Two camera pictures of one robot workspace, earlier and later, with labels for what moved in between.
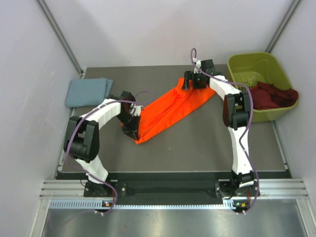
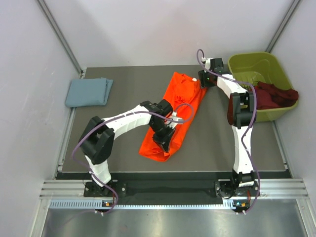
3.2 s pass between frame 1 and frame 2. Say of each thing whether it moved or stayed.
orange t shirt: moved
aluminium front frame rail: stayed
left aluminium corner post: stayed
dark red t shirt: stayed
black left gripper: moved
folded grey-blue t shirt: stayed
